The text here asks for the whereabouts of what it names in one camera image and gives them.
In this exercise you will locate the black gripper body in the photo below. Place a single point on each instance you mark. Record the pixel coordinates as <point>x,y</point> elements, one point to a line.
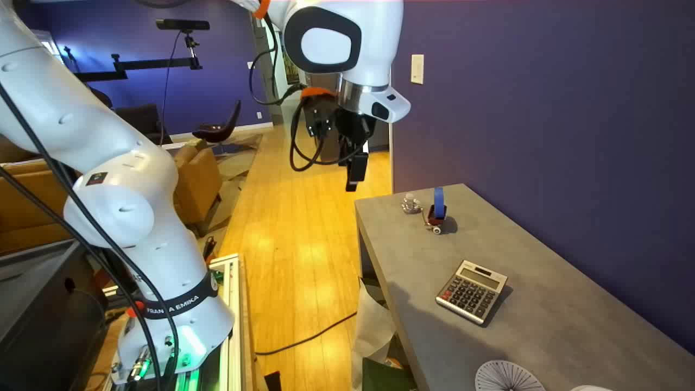
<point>357,132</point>

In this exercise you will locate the white paper cup with lid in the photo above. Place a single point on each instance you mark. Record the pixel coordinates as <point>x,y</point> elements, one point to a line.
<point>592,388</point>

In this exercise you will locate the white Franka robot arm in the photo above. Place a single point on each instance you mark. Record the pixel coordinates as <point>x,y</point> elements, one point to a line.
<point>109,145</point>

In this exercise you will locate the round white patterned coaster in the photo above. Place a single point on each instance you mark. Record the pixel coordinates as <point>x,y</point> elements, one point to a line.
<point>509,380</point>

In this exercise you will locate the crumpled silver foil piece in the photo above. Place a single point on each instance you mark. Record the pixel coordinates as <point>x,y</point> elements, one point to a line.
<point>411,203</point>

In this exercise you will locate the black lounge chair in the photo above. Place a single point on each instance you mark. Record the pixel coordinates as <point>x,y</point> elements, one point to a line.
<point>218,130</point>

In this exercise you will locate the white plastic bag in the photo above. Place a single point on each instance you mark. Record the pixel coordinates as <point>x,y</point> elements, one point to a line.
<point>370,327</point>

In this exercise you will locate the brown cardboard box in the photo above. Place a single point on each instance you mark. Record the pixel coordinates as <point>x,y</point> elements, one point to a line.
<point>196,181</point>

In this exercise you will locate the grey remote control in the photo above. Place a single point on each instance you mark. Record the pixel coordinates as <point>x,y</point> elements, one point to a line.
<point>473,293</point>

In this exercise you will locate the white wall light switch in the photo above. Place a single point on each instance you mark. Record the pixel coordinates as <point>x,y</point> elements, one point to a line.
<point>417,68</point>

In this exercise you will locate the black stereo camera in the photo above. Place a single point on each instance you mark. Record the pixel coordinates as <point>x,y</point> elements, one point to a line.
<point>184,24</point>

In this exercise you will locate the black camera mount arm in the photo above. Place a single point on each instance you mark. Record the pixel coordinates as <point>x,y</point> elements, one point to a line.
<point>137,67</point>

